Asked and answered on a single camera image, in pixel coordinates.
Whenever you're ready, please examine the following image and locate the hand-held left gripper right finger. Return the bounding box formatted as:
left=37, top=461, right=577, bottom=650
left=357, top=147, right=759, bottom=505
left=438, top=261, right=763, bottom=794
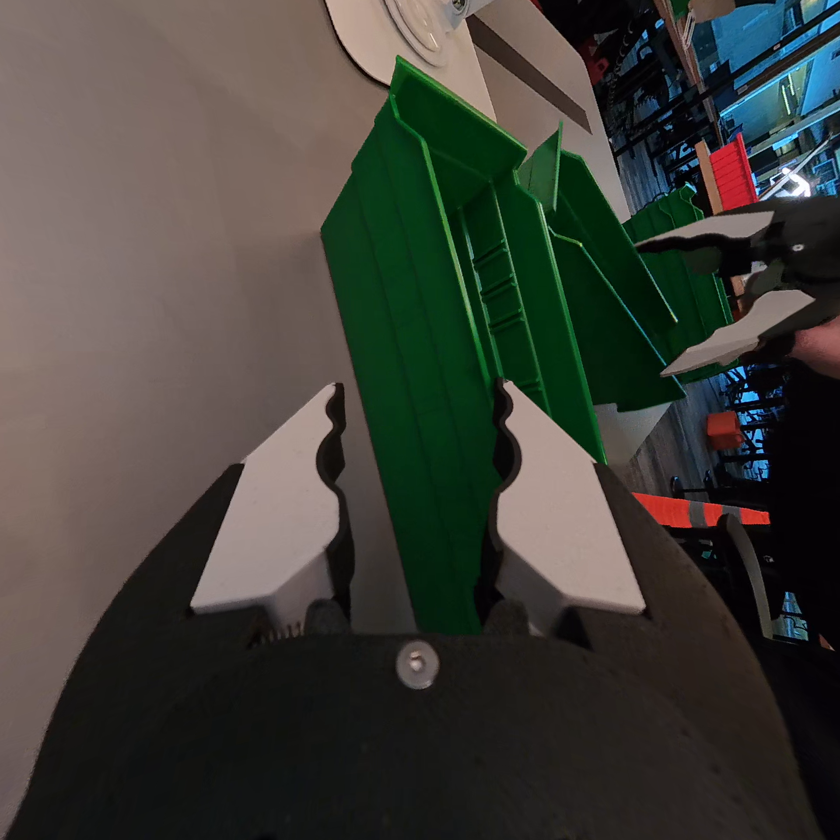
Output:
left=476, top=378, right=648, bottom=639

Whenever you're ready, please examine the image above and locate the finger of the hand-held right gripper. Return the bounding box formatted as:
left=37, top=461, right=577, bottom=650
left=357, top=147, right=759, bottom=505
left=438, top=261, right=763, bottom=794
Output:
left=634, top=210, right=782, bottom=278
left=659, top=290, right=818, bottom=379

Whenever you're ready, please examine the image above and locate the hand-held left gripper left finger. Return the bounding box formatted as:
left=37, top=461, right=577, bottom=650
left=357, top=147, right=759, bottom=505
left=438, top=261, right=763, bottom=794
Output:
left=189, top=382, right=357, bottom=634

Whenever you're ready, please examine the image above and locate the green plastic bin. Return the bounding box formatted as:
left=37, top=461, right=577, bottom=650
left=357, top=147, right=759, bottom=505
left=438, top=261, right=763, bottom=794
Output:
left=319, top=54, right=609, bottom=636
left=620, top=184, right=736, bottom=385
left=514, top=120, right=688, bottom=414

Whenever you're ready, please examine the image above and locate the person's right hand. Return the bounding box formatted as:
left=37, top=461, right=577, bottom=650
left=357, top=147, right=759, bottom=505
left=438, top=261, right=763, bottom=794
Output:
left=786, top=325, right=840, bottom=363

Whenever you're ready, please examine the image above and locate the red plastic crate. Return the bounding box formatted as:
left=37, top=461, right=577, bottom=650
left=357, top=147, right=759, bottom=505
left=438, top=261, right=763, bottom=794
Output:
left=709, top=133, right=760, bottom=211

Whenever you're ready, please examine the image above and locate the orange traffic cone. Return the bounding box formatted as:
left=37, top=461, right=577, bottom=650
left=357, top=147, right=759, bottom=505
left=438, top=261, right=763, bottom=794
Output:
left=632, top=492, right=770, bottom=530

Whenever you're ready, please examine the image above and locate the orange box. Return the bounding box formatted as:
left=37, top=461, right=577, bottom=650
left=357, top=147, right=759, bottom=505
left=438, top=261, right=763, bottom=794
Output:
left=707, top=412, right=746, bottom=451

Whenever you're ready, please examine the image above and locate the black tape strip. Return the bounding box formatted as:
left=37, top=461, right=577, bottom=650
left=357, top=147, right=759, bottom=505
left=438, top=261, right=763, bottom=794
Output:
left=466, top=13, right=592, bottom=135

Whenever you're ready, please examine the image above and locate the white round dish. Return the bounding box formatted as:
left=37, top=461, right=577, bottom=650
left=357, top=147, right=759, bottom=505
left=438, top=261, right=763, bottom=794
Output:
left=384, top=0, right=460, bottom=67

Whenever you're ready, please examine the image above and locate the white rounded board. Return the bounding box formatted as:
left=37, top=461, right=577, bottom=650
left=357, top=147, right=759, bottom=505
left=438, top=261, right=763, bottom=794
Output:
left=325, top=0, right=500, bottom=89

